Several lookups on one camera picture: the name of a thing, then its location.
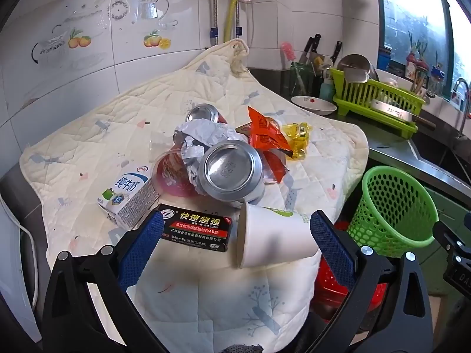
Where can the green mesh basket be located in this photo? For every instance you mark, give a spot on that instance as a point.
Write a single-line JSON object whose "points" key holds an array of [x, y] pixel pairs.
{"points": [[375, 224]]}

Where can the silver drink can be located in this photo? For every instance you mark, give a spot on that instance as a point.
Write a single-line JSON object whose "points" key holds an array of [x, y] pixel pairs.
{"points": [[230, 167]]}

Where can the red drink can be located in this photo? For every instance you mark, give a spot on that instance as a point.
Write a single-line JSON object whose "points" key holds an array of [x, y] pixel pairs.
{"points": [[202, 112]]}

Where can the potted plant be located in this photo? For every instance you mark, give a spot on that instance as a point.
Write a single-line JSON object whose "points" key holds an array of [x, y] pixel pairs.
{"points": [[438, 70], [417, 59]]}

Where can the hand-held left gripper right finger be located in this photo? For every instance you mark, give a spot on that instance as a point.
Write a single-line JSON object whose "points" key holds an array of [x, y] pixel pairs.
{"points": [[331, 250]]}

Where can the steel cleaver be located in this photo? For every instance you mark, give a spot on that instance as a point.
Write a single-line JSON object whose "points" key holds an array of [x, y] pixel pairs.
{"points": [[390, 109]]}

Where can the red plastic basket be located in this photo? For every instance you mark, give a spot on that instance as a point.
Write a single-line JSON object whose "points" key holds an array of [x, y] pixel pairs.
{"points": [[327, 294]]}

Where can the black glue box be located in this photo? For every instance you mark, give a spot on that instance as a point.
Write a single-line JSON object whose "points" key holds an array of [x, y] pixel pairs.
{"points": [[198, 228]]}

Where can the cream quilted mat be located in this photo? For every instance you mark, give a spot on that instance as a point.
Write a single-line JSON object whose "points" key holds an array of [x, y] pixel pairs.
{"points": [[110, 125]]}

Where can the steel sink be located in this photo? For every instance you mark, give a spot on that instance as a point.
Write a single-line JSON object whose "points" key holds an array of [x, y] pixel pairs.
{"points": [[441, 161]]}

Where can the orange snack wrapper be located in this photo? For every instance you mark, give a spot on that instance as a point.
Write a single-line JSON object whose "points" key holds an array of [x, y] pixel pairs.
{"points": [[265, 136]]}

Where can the yellow plastic wrapper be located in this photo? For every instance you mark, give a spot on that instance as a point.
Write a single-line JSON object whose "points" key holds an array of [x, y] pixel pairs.
{"points": [[298, 136]]}

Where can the green dish rack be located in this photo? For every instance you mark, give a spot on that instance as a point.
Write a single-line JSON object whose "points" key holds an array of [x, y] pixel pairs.
{"points": [[368, 95]]}

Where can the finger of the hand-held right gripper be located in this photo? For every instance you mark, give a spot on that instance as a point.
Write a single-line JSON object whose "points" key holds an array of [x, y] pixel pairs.
{"points": [[454, 252]]}

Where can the white bowl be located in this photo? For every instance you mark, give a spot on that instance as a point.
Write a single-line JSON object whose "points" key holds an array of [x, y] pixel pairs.
{"points": [[312, 104]]}

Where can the crumpled white paper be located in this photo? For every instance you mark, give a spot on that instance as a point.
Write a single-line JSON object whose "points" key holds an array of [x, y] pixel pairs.
{"points": [[206, 132]]}

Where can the pink brush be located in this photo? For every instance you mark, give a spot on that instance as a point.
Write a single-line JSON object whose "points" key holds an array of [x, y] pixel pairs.
{"points": [[287, 51]]}

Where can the white milk carton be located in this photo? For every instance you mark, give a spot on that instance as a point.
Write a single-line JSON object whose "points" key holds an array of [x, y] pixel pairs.
{"points": [[128, 195]]}

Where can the white paper cup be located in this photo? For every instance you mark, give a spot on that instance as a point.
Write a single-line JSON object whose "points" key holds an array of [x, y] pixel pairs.
{"points": [[272, 239]]}

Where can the blue soap bottle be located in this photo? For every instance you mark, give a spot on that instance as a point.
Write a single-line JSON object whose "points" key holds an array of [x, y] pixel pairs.
{"points": [[325, 90]]}

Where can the clear plastic cup red print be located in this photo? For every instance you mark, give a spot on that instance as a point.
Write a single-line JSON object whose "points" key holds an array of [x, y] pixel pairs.
{"points": [[169, 176]]}

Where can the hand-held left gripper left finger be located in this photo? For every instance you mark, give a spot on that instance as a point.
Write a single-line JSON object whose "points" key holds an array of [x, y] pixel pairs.
{"points": [[143, 250]]}

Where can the steel faucet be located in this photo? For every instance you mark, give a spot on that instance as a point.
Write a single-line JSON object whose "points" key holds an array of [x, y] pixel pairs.
{"points": [[465, 110]]}

